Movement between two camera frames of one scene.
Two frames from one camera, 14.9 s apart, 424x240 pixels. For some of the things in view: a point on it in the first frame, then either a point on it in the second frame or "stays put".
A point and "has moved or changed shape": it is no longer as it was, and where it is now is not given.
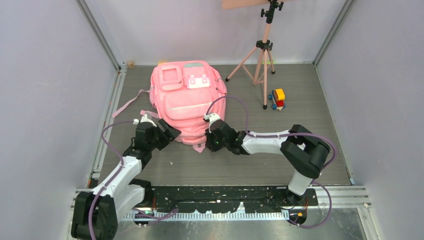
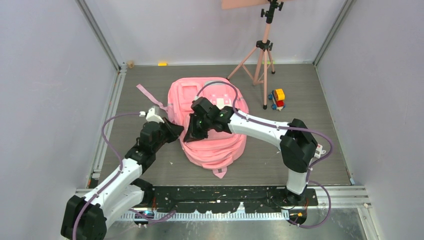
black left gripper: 169,135 stays put
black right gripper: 209,144 to 194,133
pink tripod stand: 256,61 stays put
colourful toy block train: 278,97 stays put
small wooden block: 130,64 stays put
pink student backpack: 182,93 has moved or changed shape
